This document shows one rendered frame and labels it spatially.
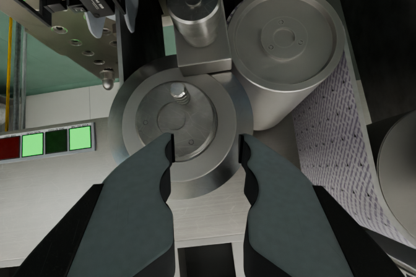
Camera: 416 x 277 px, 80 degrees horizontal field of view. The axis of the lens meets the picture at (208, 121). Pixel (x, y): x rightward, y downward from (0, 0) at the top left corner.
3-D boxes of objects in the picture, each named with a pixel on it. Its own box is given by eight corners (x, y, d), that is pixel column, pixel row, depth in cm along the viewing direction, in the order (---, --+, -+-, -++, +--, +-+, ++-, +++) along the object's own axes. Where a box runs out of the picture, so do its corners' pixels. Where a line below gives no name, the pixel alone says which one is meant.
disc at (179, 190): (241, 43, 26) (265, 190, 23) (241, 46, 26) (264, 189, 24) (104, 64, 27) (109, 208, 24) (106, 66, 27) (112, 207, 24)
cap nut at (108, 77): (111, 68, 61) (112, 86, 60) (117, 74, 64) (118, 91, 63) (96, 71, 61) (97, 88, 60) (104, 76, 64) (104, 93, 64)
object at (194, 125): (121, 140, 23) (155, 68, 24) (129, 142, 25) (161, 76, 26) (194, 173, 22) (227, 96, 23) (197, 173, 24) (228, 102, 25)
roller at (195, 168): (228, 59, 25) (244, 174, 23) (228, 114, 51) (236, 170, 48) (118, 75, 26) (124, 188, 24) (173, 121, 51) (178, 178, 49)
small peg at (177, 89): (166, 93, 21) (173, 78, 21) (173, 102, 23) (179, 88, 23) (181, 99, 20) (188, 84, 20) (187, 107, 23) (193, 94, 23)
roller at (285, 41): (330, -24, 27) (358, 82, 24) (281, 69, 52) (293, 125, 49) (219, -5, 27) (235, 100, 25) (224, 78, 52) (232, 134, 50)
